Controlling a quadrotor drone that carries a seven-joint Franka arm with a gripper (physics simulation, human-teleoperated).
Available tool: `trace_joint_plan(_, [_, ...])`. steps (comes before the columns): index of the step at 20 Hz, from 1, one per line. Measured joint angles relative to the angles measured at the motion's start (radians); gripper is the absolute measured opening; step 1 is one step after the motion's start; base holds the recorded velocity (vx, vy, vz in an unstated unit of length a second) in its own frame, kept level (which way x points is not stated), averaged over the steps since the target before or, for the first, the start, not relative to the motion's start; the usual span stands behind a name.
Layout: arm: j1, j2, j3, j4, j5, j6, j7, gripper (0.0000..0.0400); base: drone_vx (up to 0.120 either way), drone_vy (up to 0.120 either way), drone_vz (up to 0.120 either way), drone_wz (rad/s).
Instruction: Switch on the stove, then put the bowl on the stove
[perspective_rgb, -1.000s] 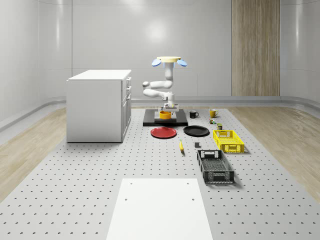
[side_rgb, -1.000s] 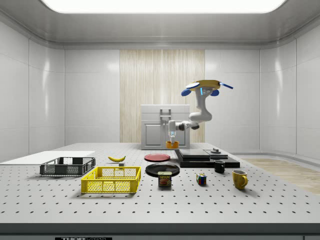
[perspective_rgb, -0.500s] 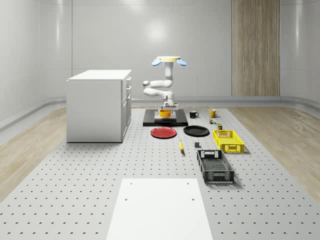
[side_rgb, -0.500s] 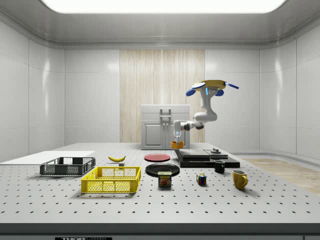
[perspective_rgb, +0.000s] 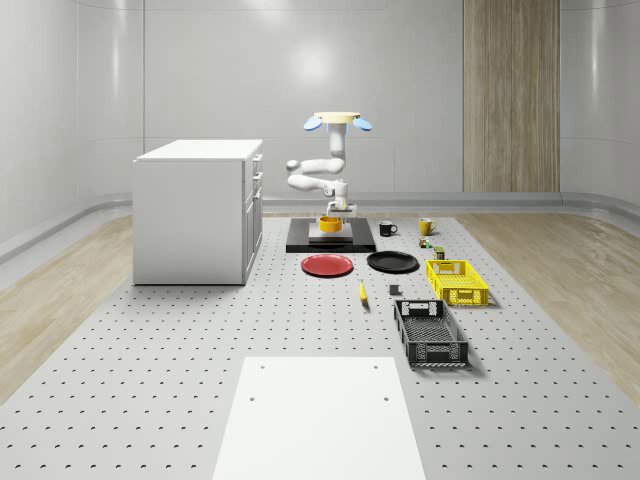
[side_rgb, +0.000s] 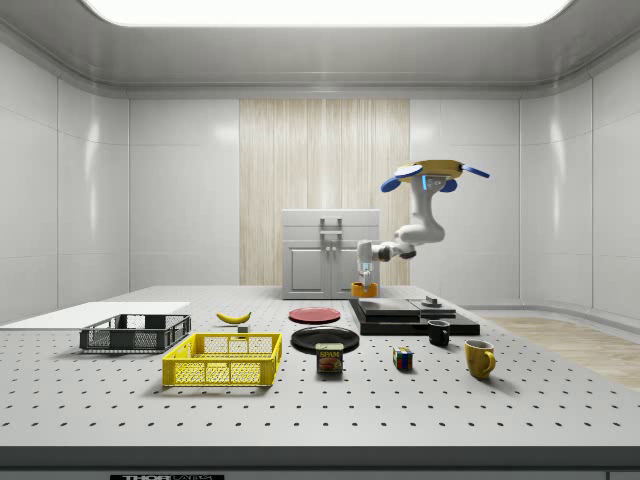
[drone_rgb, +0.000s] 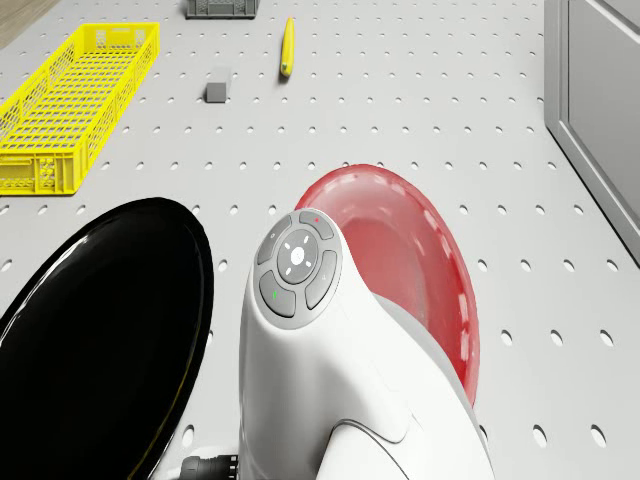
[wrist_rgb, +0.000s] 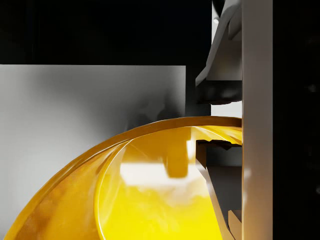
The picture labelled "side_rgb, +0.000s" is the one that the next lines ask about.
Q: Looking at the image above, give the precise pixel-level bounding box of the black stove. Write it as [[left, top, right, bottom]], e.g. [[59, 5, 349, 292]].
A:
[[348, 294, 482, 337]]

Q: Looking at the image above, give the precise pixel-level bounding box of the white cabinet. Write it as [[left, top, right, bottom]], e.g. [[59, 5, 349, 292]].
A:
[[281, 208, 381, 301]]

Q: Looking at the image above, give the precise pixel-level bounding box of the red plate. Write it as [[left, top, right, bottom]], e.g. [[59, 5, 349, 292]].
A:
[[288, 306, 342, 324]]

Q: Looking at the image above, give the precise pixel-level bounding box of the black plate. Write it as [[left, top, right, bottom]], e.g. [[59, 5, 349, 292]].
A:
[[290, 326, 361, 354]]

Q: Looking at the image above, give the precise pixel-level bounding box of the puzzle cube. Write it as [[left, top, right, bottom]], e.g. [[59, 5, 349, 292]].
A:
[[392, 345, 415, 372]]

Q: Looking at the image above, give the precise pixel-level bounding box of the flat-sided can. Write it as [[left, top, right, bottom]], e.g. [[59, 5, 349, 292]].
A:
[[314, 342, 345, 376]]

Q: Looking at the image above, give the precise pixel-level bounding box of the black mug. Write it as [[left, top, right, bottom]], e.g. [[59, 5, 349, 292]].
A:
[[427, 319, 452, 347]]

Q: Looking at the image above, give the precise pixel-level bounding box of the yellow mug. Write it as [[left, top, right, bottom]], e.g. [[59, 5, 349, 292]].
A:
[[464, 339, 497, 380]]

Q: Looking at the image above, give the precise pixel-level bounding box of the yellow basket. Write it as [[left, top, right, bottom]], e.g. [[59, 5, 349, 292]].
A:
[[161, 332, 284, 389]]

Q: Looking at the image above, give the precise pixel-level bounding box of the dark grey basket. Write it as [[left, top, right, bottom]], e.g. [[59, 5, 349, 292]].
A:
[[79, 313, 193, 355]]

